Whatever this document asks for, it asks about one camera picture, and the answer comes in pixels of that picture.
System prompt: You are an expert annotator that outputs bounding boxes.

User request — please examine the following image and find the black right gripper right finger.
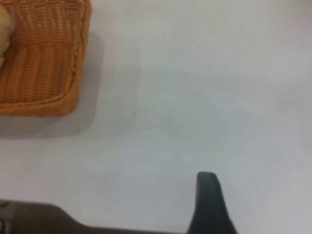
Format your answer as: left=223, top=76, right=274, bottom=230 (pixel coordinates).
left=187, top=171, right=239, bottom=234

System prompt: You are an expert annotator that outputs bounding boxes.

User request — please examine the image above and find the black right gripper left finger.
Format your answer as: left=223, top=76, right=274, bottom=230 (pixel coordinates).
left=0, top=199, right=189, bottom=234

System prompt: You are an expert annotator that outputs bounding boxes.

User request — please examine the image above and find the orange woven wicker basket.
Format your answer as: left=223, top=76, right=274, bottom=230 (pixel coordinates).
left=0, top=0, right=93, bottom=118

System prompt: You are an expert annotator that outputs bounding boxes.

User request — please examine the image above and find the striped orange bread roll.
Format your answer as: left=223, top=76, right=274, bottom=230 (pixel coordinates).
left=0, top=4, right=17, bottom=68

